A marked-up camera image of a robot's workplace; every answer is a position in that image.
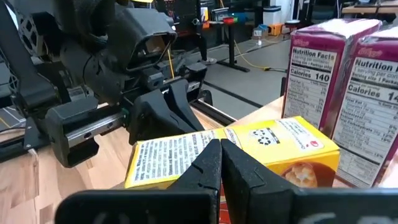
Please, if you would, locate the wooden workbench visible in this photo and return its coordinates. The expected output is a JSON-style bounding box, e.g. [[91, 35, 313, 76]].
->
[[341, 0, 398, 15]]

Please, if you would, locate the black aluminium table frame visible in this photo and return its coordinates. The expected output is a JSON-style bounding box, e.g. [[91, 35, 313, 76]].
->
[[189, 98, 238, 127]]

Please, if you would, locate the yellow Corn Pops cereal box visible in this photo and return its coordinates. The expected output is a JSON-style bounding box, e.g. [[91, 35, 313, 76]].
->
[[124, 116, 341, 190]]

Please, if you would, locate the yellow cable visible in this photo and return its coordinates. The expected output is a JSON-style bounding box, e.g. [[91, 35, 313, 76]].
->
[[233, 39, 289, 72]]

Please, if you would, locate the orange box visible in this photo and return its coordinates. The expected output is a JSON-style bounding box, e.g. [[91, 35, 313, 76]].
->
[[267, 23, 283, 36]]

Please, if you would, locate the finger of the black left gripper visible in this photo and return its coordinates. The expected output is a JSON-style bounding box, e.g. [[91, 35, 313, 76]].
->
[[164, 79, 205, 132], [129, 90, 195, 146]]

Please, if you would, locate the black pedestal side table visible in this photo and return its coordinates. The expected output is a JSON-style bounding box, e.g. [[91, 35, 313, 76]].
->
[[214, 18, 251, 73]]

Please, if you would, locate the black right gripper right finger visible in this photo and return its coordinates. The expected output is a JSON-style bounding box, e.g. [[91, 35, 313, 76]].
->
[[220, 139, 398, 224]]

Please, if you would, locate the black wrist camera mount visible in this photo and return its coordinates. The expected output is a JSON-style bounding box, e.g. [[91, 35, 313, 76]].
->
[[114, 7, 178, 74]]

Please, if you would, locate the purple Raisin Bran cereal box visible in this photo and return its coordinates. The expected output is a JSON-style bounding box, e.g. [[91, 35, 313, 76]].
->
[[322, 26, 398, 190], [281, 17, 383, 138]]

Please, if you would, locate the white bin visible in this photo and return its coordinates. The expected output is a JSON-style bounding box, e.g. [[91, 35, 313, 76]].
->
[[262, 5, 282, 26]]

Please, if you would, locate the black round stool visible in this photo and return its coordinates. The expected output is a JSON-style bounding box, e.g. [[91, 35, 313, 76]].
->
[[285, 19, 302, 32]]

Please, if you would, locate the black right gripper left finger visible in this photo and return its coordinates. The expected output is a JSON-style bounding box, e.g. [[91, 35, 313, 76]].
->
[[55, 139, 222, 224]]

